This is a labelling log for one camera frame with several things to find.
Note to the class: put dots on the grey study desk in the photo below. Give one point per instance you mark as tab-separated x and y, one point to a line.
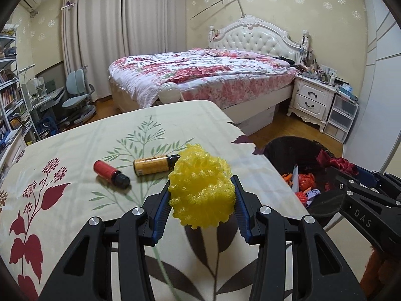
47	97

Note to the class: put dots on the red plastic bag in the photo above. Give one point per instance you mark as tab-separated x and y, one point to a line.
306	182

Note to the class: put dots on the white ball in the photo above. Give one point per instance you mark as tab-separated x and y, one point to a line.
169	93

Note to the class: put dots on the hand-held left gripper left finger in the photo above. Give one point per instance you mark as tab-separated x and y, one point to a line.
159	216

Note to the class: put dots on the amber bottle with black cap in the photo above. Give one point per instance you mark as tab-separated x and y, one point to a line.
153	165

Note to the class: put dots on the white desk lamp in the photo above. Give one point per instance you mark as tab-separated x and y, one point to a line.
26	69

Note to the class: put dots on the white low cabinet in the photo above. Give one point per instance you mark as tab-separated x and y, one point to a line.
12	150

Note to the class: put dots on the person's right forearm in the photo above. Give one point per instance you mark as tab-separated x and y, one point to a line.
376	276

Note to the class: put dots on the white storage box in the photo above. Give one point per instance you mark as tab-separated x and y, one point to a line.
257	120

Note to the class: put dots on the dark red cloth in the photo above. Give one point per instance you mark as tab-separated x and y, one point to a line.
335	163

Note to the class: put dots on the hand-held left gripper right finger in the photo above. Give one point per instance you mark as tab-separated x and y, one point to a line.
243	219

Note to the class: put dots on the pink floral quilt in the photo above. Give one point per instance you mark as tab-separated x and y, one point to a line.
188	69

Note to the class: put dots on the grey desk chair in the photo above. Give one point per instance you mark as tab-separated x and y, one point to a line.
76	94

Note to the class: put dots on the white nightstand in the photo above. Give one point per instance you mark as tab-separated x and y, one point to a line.
313	100

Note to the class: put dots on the blue crate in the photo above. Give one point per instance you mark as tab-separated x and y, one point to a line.
48	125

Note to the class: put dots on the blue box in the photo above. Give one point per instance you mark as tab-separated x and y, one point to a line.
348	89

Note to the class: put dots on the beige curtains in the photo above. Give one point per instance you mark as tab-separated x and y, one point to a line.
125	31

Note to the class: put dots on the clutter of small bottles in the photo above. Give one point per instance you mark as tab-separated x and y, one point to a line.
319	73

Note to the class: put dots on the beige wardrobe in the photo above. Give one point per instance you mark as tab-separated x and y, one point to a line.
379	69

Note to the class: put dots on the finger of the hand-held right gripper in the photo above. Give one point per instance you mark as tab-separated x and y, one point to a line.
347	185
366	175

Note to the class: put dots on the cream floral bedsheet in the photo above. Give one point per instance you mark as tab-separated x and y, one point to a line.
78	144

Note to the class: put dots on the white bookshelf with books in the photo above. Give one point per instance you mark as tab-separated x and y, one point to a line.
11	94

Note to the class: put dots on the clear plastic drawer unit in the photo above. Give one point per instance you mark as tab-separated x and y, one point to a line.
341	116

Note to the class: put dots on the red bottle with black cap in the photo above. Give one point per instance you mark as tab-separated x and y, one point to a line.
106	168

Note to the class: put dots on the white bed with tufted headboard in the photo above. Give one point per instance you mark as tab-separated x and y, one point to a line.
250	37

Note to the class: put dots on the yellow foam net bundle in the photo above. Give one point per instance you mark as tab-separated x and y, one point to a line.
200	188

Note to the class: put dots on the black trash bin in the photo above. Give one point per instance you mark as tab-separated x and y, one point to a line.
288	153

